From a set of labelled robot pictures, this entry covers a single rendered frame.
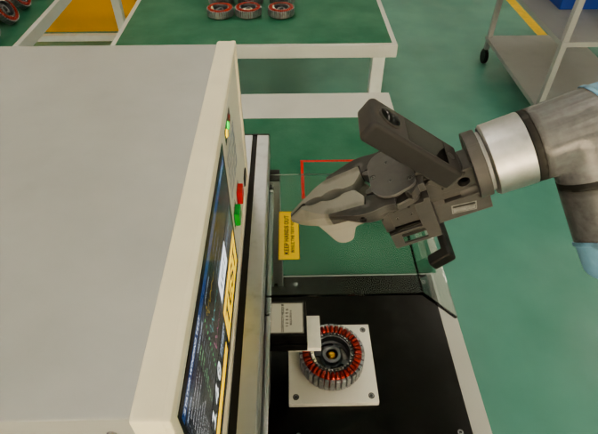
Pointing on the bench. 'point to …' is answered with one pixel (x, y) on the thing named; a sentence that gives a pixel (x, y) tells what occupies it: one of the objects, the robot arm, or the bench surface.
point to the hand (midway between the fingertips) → (299, 209)
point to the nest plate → (304, 392)
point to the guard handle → (442, 250)
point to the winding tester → (110, 229)
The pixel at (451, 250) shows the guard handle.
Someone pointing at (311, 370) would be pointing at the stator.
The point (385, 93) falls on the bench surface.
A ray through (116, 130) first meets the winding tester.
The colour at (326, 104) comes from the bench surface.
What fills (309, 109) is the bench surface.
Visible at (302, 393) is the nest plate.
